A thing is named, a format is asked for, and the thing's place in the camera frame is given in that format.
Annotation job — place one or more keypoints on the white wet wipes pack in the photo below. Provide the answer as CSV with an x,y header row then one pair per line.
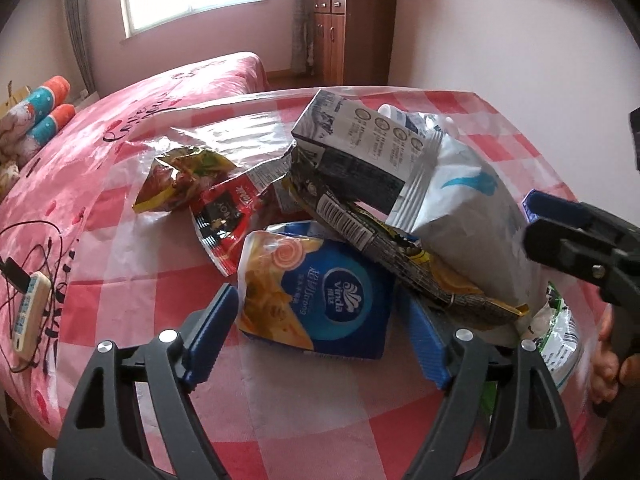
x,y
465,200

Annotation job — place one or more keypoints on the red snack wrapper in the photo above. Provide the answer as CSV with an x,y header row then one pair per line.
x,y
225,220

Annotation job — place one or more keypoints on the yellow green snack wrapper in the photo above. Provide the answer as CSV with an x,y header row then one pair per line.
x,y
175,180

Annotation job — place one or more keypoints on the white remote control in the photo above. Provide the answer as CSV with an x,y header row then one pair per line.
x,y
31,315

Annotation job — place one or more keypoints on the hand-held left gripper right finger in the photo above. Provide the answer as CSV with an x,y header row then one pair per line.
x,y
425,340

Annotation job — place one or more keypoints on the orange teal rolled pillow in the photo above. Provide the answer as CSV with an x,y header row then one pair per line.
x,y
47,95
52,122

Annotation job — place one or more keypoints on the brown wooden cabinet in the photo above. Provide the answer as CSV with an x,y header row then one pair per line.
x,y
355,35

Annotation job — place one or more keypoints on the black yellow snack wrapper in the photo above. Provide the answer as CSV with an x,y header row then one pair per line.
x,y
380,245

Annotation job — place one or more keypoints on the pink checkered plastic table cover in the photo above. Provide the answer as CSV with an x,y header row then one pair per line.
x,y
310,410

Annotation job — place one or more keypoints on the blue tissue packet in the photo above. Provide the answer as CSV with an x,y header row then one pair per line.
x,y
320,290

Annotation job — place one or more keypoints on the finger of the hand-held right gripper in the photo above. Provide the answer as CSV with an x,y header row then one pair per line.
x,y
565,210
565,252

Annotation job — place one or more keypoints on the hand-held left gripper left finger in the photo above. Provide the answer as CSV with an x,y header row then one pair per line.
x,y
210,330

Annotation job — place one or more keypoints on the person's right hand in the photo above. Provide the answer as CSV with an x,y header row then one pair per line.
x,y
606,360

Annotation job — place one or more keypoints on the black charger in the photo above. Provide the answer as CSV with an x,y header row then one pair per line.
x,y
14,272

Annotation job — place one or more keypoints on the hanging patterned cloth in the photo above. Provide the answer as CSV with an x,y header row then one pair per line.
x,y
301,30

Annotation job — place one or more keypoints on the bed with pink sheet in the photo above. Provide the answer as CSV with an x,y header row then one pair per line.
x,y
125,120

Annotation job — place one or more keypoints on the grey milk carton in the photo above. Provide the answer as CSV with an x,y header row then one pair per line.
x,y
350,150

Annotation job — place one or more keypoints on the cardboard box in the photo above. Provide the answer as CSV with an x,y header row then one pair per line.
x,y
12,97

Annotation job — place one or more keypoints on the green white plastic wrapper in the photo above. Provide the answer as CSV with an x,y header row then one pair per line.
x,y
560,340

